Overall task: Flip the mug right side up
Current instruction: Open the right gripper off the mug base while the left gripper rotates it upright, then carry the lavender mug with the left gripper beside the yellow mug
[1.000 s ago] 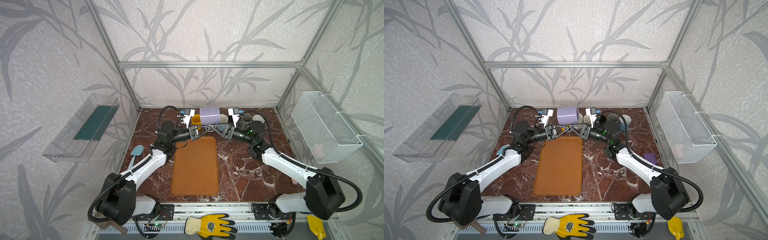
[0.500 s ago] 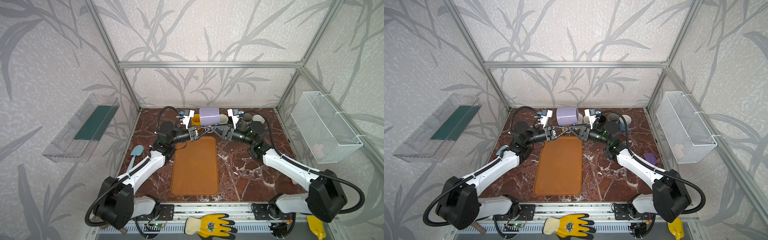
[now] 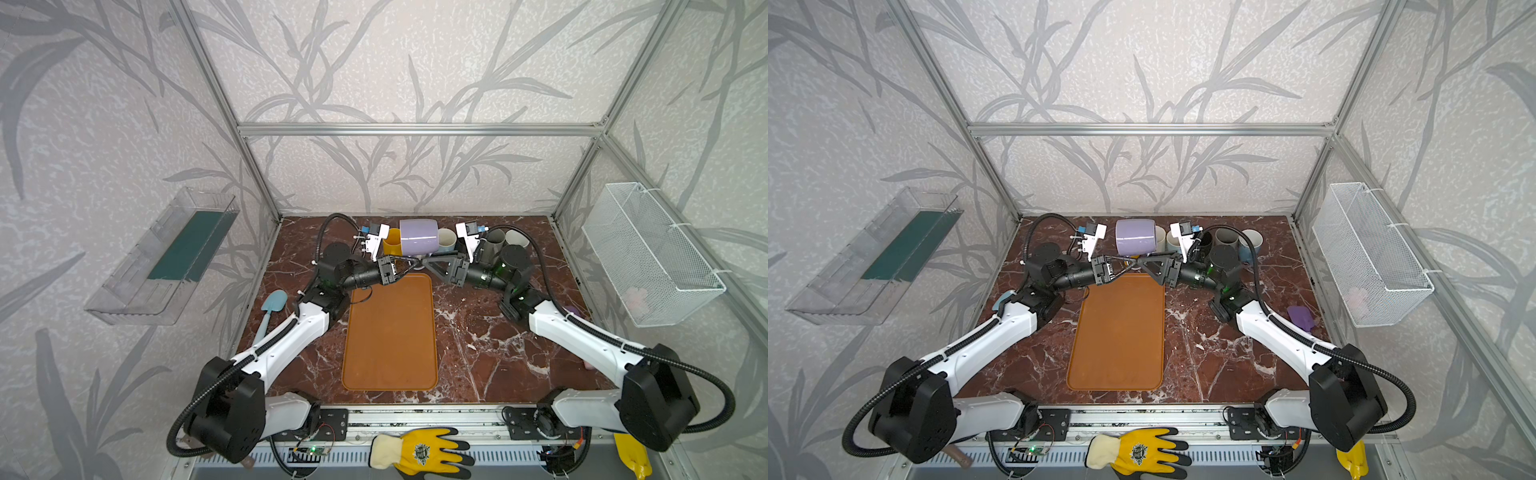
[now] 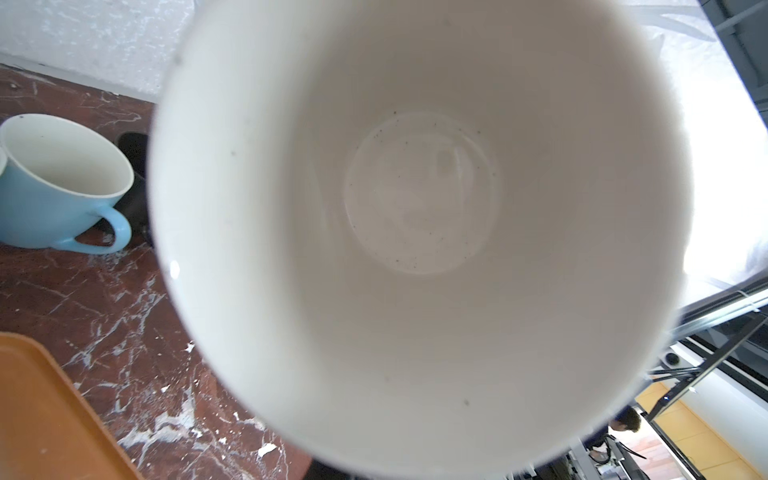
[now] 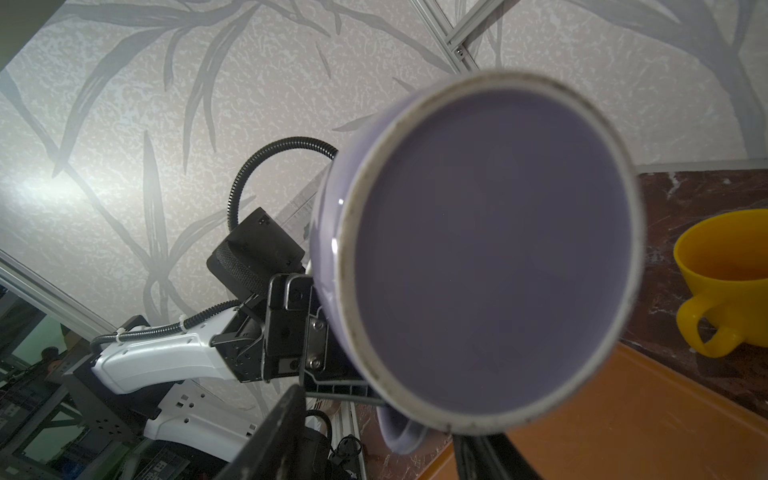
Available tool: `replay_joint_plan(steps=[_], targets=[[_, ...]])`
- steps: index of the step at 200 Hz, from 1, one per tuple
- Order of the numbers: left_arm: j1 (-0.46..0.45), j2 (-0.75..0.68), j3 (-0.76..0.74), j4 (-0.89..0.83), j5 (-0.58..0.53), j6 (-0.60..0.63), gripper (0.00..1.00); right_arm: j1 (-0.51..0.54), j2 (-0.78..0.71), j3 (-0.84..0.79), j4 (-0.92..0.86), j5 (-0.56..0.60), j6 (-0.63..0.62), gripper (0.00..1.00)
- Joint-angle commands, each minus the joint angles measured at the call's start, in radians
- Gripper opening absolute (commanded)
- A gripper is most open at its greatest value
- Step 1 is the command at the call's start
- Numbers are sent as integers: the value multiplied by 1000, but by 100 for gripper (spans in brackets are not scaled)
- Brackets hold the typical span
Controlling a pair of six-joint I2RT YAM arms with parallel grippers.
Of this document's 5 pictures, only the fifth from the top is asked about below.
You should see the purple mug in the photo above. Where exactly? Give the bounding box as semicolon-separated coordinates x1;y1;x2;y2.
309;70;646;454

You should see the yellow mug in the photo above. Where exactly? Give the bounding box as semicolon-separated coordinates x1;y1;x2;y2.
673;209;767;358

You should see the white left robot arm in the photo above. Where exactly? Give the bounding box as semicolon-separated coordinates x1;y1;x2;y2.
63;136;382;461

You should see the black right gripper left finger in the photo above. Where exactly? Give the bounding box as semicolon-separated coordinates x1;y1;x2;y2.
215;385;306;480

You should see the orange plastic tray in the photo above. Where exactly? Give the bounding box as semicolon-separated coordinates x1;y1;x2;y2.
416;341;768;480

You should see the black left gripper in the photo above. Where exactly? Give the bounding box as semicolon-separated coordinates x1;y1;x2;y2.
210;274;384;404

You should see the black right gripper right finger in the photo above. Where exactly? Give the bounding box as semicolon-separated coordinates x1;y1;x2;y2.
453;434;540;480

